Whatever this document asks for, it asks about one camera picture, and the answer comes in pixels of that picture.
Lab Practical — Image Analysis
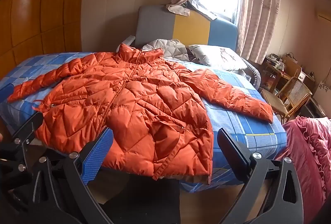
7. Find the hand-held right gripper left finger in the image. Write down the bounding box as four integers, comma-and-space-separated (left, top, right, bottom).
31, 126, 115, 224

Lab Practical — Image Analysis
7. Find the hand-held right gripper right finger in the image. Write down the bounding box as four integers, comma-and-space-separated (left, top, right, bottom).
218, 128, 305, 224

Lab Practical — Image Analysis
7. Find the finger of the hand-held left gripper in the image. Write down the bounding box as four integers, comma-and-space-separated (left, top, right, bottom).
0, 83, 14, 104
10, 111, 44, 155

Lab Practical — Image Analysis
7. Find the orange puffer jacket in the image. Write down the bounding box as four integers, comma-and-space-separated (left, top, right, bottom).
7, 43, 275, 184

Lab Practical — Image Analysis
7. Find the bed with blue plaid sheet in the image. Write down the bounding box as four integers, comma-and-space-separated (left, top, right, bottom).
0, 52, 287, 192

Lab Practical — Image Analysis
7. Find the pink ruffled blanket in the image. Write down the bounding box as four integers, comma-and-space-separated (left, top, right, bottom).
275, 116, 331, 224

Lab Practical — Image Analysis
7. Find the dark grey quilt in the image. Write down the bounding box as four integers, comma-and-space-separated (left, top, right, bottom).
240, 59, 261, 89

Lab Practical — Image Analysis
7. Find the cluttered wooden desk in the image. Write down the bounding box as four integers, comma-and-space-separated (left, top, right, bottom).
261, 52, 316, 100

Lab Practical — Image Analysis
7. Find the rattan chair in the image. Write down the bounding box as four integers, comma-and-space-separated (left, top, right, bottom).
261, 76, 313, 124

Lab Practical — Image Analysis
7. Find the wooden wardrobe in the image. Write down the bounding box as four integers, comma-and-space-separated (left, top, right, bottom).
0, 0, 90, 77

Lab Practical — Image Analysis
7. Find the grey printed pillow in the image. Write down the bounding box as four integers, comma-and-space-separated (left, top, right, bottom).
187, 44, 249, 71

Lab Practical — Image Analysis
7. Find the wooden chair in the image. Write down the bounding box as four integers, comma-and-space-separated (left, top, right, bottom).
283, 56, 302, 78

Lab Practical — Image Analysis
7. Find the white floral cloth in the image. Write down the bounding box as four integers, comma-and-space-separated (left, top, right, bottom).
312, 81, 331, 111

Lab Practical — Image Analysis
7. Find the grey quilted blanket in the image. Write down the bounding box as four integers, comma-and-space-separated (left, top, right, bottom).
141, 38, 192, 62

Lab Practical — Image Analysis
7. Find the grey yellow blue padded headboard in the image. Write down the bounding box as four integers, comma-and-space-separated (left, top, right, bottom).
136, 5, 238, 52

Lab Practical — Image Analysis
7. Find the long beige patterned curtain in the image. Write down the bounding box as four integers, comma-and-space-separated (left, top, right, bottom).
236, 0, 283, 64

